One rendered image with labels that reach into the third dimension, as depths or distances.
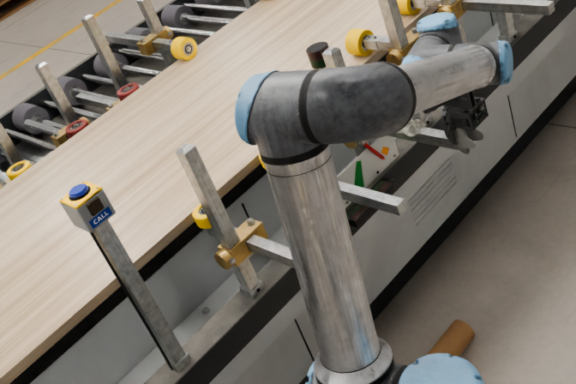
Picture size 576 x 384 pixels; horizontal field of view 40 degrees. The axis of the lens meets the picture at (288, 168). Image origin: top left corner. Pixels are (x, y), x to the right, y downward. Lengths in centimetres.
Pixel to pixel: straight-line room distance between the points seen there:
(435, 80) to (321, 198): 28
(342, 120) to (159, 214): 100
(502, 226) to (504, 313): 43
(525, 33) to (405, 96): 157
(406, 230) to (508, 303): 41
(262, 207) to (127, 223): 39
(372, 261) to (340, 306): 131
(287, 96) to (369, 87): 12
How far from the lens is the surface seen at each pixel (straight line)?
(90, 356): 207
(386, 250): 275
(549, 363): 260
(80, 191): 166
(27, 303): 207
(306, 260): 135
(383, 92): 120
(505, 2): 240
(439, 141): 206
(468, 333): 264
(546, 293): 280
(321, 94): 118
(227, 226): 191
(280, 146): 125
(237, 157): 218
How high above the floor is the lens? 198
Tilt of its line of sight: 32 degrees down
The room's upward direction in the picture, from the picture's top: 22 degrees counter-clockwise
